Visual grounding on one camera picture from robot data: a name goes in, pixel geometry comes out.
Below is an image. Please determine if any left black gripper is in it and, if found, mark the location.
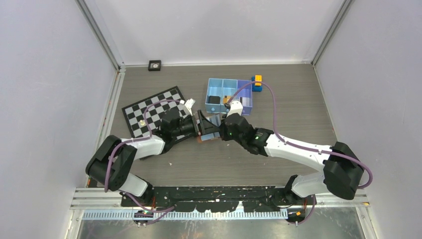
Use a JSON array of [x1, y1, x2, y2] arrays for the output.
[[172, 110, 220, 138]]

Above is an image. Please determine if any brown leather card holder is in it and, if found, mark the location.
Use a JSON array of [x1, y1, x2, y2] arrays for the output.
[[197, 114, 221, 143]]

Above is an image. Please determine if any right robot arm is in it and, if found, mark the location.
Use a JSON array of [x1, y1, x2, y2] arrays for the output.
[[219, 113, 368, 205]]

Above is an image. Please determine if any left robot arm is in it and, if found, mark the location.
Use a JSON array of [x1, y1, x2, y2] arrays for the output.
[[86, 109, 219, 206]]

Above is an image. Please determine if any silver black card in bin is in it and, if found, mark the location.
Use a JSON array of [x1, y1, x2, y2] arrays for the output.
[[239, 97, 252, 107]]

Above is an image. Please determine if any orange card in bin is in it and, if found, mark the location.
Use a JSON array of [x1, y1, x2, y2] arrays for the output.
[[222, 96, 231, 104]]

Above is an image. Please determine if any purple right bin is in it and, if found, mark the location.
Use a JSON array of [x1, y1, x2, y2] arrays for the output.
[[235, 85, 253, 116]]

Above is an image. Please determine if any light blue left bin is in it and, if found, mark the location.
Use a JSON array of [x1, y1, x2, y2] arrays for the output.
[[205, 78, 223, 113]]

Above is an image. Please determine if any light blue bin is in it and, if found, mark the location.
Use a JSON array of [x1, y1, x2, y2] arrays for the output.
[[221, 79, 237, 105], [205, 78, 223, 113]]

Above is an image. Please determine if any light blue middle bin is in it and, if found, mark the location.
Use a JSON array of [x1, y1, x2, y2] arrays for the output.
[[221, 79, 237, 105]]

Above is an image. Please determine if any blue yellow toy block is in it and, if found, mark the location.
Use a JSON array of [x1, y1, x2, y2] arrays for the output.
[[251, 75, 263, 92]]

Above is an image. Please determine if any black white chessboard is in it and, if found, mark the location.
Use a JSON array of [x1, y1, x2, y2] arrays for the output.
[[122, 86, 186, 138]]

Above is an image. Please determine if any small black square box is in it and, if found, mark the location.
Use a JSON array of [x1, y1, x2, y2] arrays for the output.
[[148, 60, 162, 71]]

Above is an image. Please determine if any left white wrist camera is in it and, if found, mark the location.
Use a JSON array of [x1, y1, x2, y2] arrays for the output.
[[183, 99, 196, 116]]

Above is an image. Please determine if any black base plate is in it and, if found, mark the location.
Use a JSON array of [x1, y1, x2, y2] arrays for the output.
[[120, 186, 317, 213]]

